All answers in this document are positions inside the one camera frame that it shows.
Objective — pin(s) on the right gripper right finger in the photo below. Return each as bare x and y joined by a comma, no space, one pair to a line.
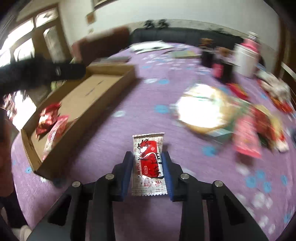
209,209

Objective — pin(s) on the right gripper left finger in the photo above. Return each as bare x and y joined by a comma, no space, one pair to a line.
86,207

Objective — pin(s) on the dark red gold snack pack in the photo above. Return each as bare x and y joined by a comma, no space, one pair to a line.
48,118

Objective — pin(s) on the pink long snack pack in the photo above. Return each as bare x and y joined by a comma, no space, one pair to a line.
55,134

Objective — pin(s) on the round cracker pack green stripe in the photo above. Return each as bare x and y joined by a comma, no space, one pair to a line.
206,111

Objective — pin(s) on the red candy bar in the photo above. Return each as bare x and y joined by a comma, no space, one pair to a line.
238,91

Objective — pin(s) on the brown armchair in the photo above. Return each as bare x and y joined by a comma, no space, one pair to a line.
100,45

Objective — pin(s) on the shallow cardboard box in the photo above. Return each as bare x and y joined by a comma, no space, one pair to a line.
83,101

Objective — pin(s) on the purple floral tablecloth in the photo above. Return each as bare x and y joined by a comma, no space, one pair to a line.
266,187

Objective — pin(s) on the black smartphone in case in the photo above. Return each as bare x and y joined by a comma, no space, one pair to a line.
120,59

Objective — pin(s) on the white red small sachet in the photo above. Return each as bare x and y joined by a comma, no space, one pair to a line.
281,144

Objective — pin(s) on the red shiny snack pack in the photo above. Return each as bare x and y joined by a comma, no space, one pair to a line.
264,125

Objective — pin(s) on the white paper stack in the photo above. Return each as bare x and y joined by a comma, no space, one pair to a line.
149,46

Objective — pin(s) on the black leather sofa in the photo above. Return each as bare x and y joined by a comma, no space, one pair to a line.
185,36

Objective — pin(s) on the red foil bag under gloves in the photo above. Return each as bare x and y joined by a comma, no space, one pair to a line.
284,107

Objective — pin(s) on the white work gloves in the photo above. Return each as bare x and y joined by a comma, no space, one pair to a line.
276,87

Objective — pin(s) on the black tea tin red label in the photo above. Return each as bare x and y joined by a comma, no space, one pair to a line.
223,65

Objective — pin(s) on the small book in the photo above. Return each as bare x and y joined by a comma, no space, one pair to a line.
184,54

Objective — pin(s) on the white plastic jar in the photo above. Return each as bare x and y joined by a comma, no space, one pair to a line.
245,60

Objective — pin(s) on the black tea tin rear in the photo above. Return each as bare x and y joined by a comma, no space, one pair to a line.
207,52

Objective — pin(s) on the pink thermos bottle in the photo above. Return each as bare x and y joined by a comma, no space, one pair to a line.
252,42

